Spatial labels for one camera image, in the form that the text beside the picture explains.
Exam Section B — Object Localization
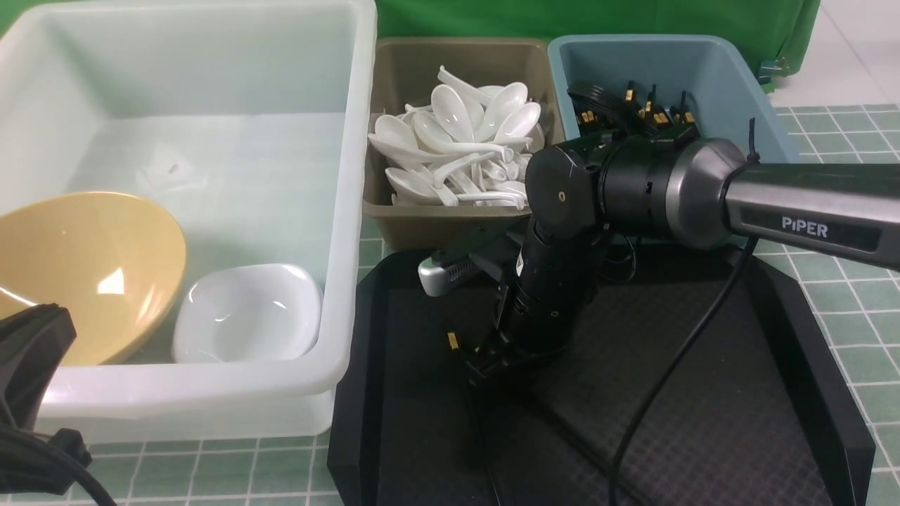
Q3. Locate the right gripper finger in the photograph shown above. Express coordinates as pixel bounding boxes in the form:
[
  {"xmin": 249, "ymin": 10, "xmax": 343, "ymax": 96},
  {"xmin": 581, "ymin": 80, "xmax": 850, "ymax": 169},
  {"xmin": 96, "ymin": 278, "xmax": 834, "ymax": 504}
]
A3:
[{"xmin": 464, "ymin": 336, "xmax": 542, "ymax": 384}]

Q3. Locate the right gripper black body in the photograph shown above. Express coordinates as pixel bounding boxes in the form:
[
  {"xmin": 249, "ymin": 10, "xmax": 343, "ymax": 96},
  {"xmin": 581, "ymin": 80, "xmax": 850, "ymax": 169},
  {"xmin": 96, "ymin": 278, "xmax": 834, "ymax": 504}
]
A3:
[{"xmin": 495, "ymin": 218, "xmax": 605, "ymax": 356}]

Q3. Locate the white square dish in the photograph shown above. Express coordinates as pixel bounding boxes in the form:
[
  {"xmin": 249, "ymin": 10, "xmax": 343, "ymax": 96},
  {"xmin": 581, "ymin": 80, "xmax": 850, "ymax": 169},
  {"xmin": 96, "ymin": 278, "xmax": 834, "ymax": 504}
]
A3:
[{"xmin": 172, "ymin": 264, "xmax": 323, "ymax": 364}]

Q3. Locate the yellow noodle bowl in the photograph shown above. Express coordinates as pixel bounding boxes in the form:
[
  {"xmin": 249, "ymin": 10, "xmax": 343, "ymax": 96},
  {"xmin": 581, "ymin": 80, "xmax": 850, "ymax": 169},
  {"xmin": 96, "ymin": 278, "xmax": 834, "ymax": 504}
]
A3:
[{"xmin": 1, "ymin": 192, "xmax": 187, "ymax": 366}]

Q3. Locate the black chopstick gold tip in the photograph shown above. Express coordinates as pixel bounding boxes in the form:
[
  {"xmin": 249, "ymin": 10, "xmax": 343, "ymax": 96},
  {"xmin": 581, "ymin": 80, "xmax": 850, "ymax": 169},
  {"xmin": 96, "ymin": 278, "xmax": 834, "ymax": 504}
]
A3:
[{"xmin": 446, "ymin": 331, "xmax": 481, "ymax": 428}]

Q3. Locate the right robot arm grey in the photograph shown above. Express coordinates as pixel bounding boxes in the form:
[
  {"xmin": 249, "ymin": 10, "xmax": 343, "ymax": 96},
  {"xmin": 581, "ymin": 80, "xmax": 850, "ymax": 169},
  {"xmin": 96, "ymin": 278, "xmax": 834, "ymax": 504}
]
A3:
[{"xmin": 468, "ymin": 125, "xmax": 899, "ymax": 380}]

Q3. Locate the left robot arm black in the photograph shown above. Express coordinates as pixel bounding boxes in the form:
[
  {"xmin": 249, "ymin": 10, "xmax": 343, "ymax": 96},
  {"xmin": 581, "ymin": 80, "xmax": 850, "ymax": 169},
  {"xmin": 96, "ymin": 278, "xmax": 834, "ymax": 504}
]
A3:
[{"xmin": 1, "ymin": 304, "xmax": 77, "ymax": 430}]

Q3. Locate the pile of white spoons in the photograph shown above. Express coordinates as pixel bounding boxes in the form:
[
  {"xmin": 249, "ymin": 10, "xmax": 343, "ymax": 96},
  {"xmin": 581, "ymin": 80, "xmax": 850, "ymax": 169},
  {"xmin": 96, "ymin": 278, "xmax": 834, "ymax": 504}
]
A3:
[{"xmin": 368, "ymin": 67, "xmax": 547, "ymax": 211}]

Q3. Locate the pile of black chopsticks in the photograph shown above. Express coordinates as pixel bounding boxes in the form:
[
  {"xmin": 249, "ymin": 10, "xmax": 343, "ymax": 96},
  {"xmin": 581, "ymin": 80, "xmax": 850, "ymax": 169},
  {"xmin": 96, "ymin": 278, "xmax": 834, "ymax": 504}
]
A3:
[{"xmin": 567, "ymin": 80, "xmax": 695, "ymax": 136}]

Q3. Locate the blue plastic chopstick bin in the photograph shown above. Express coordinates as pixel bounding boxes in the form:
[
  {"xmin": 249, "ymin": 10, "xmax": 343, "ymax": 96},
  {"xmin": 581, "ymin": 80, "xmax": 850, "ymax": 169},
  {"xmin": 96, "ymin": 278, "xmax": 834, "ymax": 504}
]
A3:
[{"xmin": 547, "ymin": 34, "xmax": 802, "ymax": 245}]

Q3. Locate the olive plastic spoon bin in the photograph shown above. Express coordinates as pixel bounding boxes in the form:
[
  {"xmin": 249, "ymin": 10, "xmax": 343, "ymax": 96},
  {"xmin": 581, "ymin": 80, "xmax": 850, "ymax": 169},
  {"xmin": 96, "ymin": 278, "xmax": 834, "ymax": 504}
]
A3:
[{"xmin": 362, "ymin": 37, "xmax": 565, "ymax": 251}]

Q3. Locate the black plastic serving tray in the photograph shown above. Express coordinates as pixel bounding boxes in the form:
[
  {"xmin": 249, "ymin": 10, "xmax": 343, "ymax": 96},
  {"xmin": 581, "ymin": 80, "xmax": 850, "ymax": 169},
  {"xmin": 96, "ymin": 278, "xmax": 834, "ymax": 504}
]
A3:
[{"xmin": 328, "ymin": 245, "xmax": 875, "ymax": 505}]

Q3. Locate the green cloth backdrop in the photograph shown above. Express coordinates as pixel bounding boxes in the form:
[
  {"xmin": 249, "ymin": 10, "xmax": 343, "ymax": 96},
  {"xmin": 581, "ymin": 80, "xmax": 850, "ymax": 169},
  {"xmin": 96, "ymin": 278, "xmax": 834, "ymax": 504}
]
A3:
[{"xmin": 0, "ymin": 0, "xmax": 821, "ymax": 92}]

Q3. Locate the large white plastic tub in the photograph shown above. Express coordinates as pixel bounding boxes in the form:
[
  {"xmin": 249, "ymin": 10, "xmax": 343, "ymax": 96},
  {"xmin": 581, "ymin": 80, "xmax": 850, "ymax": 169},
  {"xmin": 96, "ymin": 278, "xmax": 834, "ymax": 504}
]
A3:
[{"xmin": 1, "ymin": 1, "xmax": 378, "ymax": 444}]

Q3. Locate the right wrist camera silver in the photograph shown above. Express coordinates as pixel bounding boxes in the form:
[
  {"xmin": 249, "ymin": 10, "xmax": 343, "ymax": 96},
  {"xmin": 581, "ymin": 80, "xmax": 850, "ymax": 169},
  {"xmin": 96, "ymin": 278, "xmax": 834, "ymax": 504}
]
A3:
[{"xmin": 418, "ymin": 225, "xmax": 535, "ymax": 298}]

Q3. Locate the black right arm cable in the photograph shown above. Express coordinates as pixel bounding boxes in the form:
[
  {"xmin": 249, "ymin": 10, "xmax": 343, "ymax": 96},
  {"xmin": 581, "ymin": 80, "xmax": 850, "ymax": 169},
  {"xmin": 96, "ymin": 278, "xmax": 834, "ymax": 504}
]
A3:
[{"xmin": 598, "ymin": 232, "xmax": 760, "ymax": 506}]

